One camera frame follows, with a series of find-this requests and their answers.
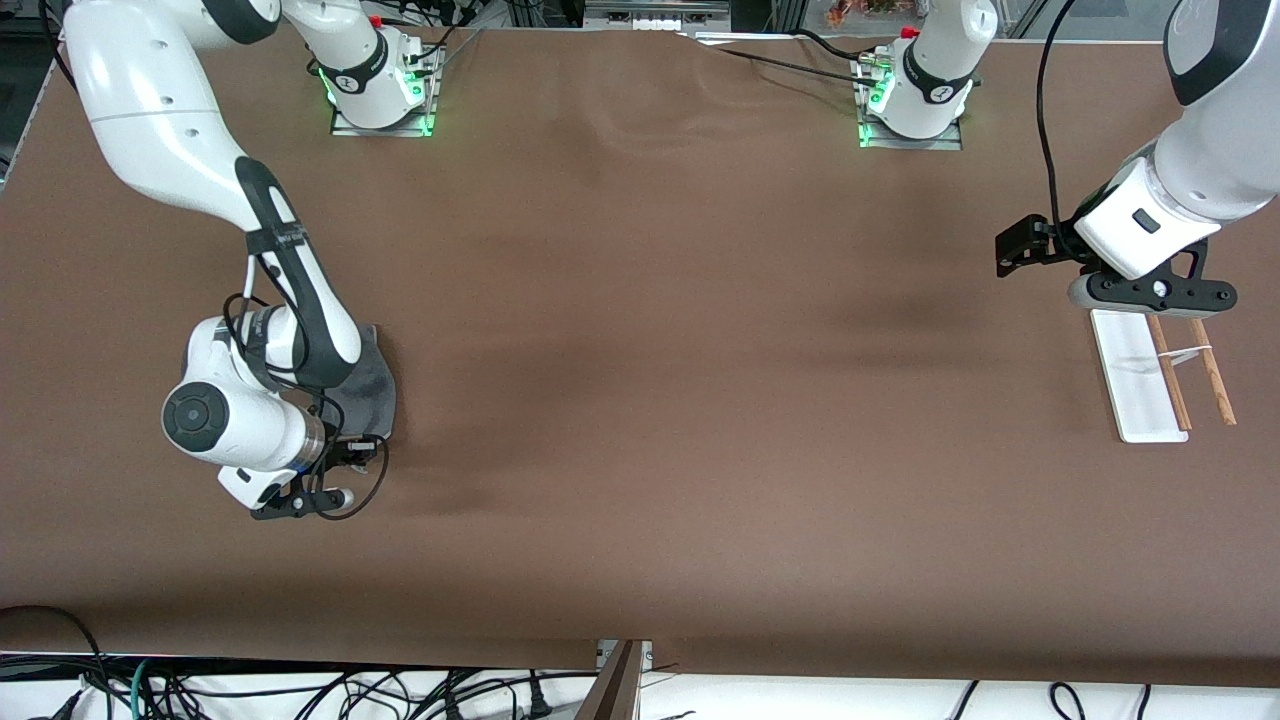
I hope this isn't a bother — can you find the brown wooden post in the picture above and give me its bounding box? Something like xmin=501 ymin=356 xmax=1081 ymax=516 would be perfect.
xmin=578 ymin=640 xmax=646 ymax=720

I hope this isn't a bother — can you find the orange red plastic item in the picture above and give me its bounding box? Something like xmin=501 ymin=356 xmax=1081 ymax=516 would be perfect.
xmin=828 ymin=0 xmax=903 ymax=27

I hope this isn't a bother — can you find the short black table cable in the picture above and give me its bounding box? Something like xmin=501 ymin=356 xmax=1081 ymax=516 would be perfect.
xmin=795 ymin=28 xmax=881 ymax=63

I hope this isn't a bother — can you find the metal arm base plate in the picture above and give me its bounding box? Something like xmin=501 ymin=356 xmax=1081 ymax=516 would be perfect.
xmin=857 ymin=50 xmax=964 ymax=151
xmin=330 ymin=45 xmax=438 ymax=138

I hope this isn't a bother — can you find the thick black floor cable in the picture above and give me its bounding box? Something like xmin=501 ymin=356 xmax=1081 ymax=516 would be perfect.
xmin=0 ymin=604 xmax=113 ymax=701

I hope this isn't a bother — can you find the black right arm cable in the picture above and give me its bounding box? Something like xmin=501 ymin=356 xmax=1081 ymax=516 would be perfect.
xmin=222 ymin=255 xmax=391 ymax=521

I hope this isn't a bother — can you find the long black table cable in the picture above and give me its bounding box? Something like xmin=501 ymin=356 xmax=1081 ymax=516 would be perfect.
xmin=680 ymin=30 xmax=881 ymax=91

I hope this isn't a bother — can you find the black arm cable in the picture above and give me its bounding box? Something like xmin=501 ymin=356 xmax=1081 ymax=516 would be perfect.
xmin=222 ymin=255 xmax=391 ymax=521
xmin=1035 ymin=0 xmax=1086 ymax=263

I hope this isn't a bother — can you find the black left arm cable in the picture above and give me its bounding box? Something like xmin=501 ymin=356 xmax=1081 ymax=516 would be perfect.
xmin=1035 ymin=0 xmax=1086 ymax=263

